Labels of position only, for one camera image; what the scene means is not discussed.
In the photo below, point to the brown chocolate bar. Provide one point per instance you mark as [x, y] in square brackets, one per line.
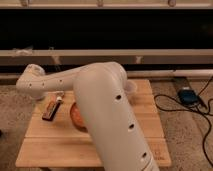
[51, 109]

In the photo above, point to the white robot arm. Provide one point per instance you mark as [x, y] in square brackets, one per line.
[99, 91]

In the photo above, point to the orange ceramic bowl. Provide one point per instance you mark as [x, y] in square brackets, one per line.
[76, 118]

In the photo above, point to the blue power adapter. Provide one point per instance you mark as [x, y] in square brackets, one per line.
[187, 96]

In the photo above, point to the white bed frame rail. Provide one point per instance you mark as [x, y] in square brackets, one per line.
[79, 57]

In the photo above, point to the translucent plastic cup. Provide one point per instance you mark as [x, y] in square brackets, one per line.
[130, 89]

